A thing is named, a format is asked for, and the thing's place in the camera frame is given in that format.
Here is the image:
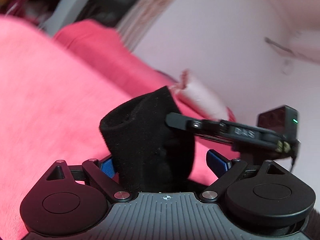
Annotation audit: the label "pink striped curtain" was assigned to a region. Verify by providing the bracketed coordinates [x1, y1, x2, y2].
[116, 0, 194, 54]

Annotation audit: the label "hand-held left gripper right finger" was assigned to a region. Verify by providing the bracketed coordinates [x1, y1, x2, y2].
[199, 149, 288, 203]

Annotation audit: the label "black pants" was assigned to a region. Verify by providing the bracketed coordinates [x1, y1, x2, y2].
[99, 86, 209, 193]

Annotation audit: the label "dark wooden door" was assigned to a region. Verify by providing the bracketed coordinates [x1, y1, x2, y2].
[74, 0, 153, 29]

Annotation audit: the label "pale pink satin pillow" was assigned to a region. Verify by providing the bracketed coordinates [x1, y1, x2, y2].
[169, 69, 234, 122]

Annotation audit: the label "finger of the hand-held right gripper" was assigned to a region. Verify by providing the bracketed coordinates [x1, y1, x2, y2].
[165, 112, 227, 143]

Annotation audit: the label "red bed sheet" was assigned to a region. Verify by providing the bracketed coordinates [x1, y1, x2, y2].
[53, 19, 179, 90]

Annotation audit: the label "light pink blanket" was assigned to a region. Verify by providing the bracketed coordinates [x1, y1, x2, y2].
[0, 16, 213, 240]

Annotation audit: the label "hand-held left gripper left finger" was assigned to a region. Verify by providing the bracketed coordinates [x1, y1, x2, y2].
[45, 155, 133, 202]

